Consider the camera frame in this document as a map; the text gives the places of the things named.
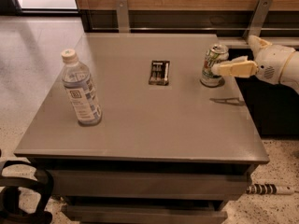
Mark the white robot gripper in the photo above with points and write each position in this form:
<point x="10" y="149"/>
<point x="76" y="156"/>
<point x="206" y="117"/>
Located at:
<point x="271" y="62"/>

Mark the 7up soda can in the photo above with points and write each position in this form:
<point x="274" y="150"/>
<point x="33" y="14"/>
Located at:
<point x="216" y="53"/>

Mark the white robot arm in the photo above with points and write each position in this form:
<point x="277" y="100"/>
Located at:
<point x="273" y="64"/>

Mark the blue plastic water bottle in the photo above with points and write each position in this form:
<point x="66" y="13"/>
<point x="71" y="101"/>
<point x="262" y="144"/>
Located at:
<point x="78" y="83"/>

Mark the black battery pack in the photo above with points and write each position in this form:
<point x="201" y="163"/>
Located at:
<point x="159" y="73"/>

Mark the grey table with drawers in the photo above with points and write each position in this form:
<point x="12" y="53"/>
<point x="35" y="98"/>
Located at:
<point x="181" y="128"/>

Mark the upper grey drawer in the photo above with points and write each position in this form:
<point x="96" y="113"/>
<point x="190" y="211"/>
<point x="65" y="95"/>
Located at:
<point x="148" y="185"/>

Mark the grey drawer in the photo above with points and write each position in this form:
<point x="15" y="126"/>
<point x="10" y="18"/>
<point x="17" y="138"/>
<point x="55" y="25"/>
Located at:
<point x="123" y="215"/>
<point x="148" y="185"/>

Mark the lower grey drawer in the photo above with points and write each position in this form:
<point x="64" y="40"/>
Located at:
<point x="123" y="215"/>

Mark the right metal bracket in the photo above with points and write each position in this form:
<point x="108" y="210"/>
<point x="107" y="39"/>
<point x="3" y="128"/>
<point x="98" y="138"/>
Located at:
<point x="257" y="19"/>

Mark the metal bracket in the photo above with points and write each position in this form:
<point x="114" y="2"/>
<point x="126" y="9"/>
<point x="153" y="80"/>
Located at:
<point x="122" y="12"/>
<point x="257" y="19"/>

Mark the striped white cable connector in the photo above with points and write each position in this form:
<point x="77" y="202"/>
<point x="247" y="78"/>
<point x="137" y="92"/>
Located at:
<point x="270" y="189"/>

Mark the left metal bracket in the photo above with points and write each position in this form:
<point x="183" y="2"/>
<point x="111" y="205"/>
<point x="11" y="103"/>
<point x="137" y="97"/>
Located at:
<point x="122" y="12"/>

